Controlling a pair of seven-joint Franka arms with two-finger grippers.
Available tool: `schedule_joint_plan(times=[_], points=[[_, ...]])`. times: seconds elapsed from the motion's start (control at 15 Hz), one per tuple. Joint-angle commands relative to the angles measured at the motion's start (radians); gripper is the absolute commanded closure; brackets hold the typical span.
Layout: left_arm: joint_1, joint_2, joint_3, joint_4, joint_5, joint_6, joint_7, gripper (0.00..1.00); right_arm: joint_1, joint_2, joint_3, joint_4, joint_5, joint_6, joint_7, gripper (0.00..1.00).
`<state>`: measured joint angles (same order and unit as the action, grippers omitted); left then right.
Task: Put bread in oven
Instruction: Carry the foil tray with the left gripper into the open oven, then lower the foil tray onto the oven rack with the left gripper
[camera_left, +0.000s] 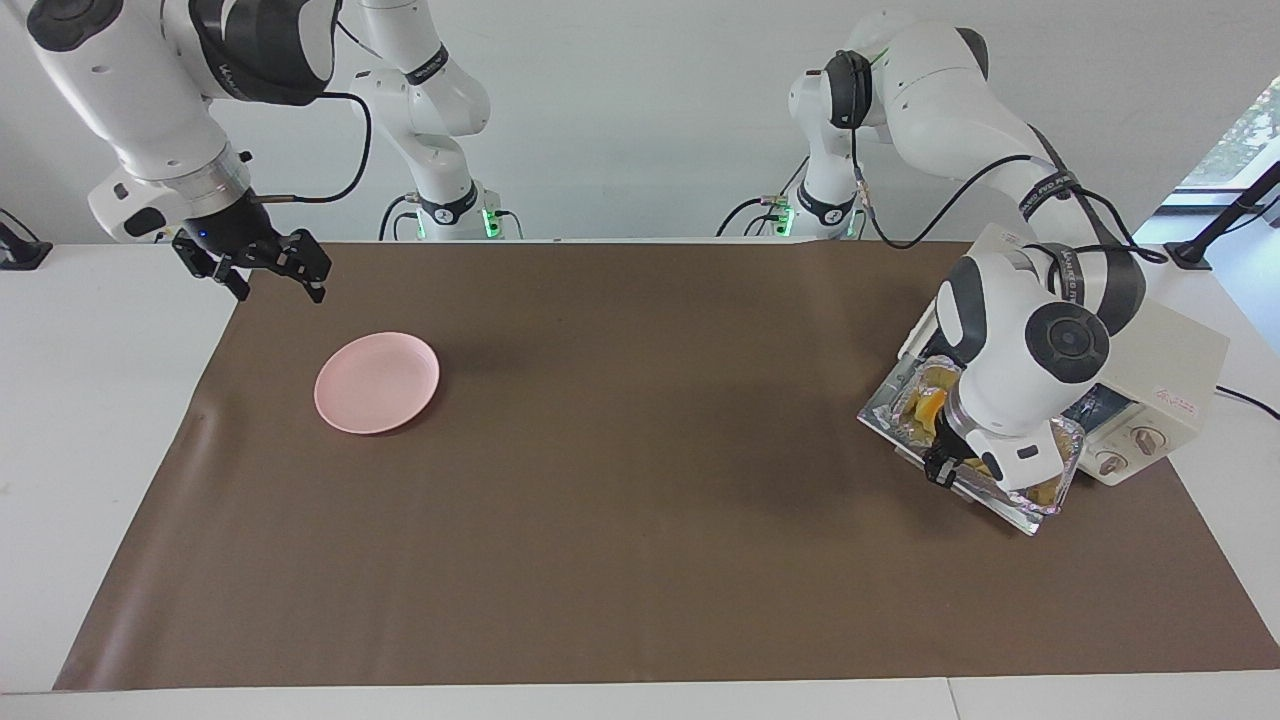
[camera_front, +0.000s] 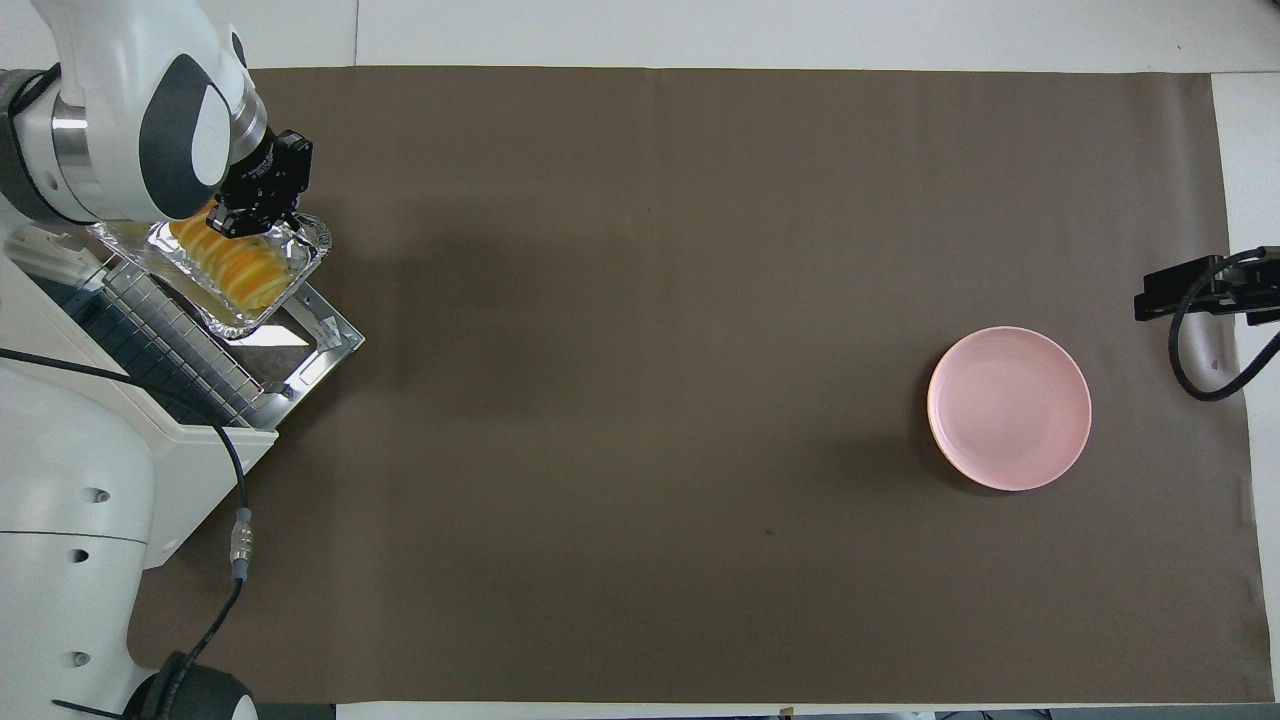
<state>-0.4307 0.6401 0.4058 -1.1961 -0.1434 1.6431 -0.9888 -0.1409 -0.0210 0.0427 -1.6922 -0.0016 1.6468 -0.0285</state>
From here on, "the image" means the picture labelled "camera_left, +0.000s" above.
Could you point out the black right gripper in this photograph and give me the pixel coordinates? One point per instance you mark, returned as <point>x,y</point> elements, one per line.
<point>232,235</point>

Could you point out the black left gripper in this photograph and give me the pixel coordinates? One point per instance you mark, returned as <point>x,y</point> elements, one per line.
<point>960,445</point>

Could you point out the aluminium foil tray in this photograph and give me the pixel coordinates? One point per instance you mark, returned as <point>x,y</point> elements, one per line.
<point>1070,440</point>

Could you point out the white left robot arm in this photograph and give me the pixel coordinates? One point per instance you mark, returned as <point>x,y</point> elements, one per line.
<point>1010,330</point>

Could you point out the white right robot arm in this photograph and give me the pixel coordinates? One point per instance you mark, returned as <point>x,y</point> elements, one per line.
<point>130,90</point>

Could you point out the cream oven knob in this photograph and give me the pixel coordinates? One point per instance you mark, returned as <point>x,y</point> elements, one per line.
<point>1148,439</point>
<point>1110,463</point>

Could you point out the cream toaster oven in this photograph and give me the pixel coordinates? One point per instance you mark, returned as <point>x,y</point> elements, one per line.
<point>1170,350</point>

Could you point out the pink round plate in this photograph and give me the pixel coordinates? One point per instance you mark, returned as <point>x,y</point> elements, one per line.
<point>375,385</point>

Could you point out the black clamp stand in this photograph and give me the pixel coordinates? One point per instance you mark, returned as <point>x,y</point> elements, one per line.
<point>1190,252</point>
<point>25,255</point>

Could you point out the brown table mat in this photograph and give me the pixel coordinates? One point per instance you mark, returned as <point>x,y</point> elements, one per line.
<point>640,620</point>

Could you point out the window with green foliage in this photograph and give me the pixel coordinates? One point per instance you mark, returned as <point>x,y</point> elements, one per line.
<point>1250,130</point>

